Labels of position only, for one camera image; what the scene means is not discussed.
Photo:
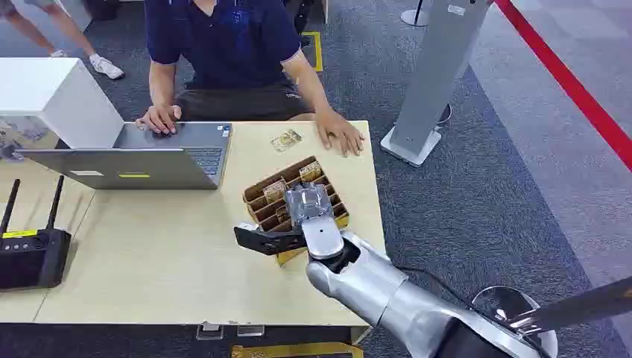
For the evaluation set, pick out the white box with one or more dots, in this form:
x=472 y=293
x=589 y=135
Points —
x=49 y=89

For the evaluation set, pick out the clear desk bracket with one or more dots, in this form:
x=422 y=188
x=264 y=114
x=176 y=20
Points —
x=210 y=331
x=250 y=330

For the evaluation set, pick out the person's left hand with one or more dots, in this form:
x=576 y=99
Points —
x=338 y=132

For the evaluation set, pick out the printed card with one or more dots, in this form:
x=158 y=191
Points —
x=286 y=141
x=311 y=171
x=274 y=191

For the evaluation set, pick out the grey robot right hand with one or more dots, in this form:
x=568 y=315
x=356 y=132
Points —
x=321 y=237

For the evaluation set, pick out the grey floor stand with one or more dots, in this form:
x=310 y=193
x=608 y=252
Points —
x=439 y=74

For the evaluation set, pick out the standing person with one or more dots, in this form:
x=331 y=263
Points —
x=69 y=24

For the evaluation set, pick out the seated person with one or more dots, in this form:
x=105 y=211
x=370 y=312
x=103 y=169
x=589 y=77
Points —
x=232 y=44

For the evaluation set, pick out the round stanchion base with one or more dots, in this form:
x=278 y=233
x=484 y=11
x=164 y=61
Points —
x=413 y=18

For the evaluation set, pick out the person's right hand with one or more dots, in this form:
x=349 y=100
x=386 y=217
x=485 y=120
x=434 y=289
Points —
x=160 y=119

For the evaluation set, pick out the dark grey bar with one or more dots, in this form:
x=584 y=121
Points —
x=582 y=304

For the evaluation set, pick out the yellow floor tape frame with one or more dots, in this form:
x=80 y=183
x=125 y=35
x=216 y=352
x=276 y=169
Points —
x=318 y=52

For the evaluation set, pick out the person's hand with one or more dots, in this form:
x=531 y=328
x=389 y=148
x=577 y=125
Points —
x=160 y=119
x=338 y=132

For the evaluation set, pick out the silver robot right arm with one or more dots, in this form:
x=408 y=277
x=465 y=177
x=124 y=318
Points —
x=368 y=286

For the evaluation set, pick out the red barrier belt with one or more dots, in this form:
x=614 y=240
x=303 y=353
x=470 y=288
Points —
x=568 y=81

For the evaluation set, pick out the grey laptop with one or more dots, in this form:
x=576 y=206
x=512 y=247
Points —
x=123 y=168

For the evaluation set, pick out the yellow wooden board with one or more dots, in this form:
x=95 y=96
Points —
x=296 y=351

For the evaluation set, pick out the wooden card box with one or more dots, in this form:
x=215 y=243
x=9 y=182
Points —
x=290 y=173

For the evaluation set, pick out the glossy printed panel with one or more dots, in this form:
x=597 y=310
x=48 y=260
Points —
x=24 y=138

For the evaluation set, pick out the black router with antennas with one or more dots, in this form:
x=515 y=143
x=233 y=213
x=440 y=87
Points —
x=29 y=262

